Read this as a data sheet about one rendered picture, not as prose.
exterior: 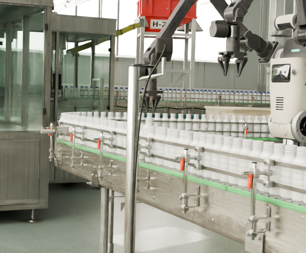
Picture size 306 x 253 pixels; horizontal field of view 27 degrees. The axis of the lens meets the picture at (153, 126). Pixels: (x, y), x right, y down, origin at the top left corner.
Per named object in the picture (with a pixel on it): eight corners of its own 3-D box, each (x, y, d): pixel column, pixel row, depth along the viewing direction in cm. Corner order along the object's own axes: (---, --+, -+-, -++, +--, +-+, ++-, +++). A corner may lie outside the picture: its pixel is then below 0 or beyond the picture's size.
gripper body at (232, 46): (247, 56, 254) (248, 38, 254) (225, 55, 250) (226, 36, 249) (238, 57, 260) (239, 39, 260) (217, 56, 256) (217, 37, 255)
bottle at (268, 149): (268, 194, 204) (270, 143, 203) (254, 191, 209) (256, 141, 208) (280, 192, 208) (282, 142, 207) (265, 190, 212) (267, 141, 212)
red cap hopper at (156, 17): (134, 177, 977) (140, -5, 962) (130, 171, 1048) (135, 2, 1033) (192, 178, 988) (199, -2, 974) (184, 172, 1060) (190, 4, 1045)
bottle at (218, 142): (209, 180, 233) (211, 135, 232) (210, 177, 238) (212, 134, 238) (226, 180, 232) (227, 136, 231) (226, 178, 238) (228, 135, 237)
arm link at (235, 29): (243, 23, 253) (236, 24, 258) (228, 22, 250) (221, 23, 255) (243, 40, 253) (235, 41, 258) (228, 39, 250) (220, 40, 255)
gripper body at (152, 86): (137, 94, 292) (137, 78, 292) (157, 94, 297) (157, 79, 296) (143, 94, 286) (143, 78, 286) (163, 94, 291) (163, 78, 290)
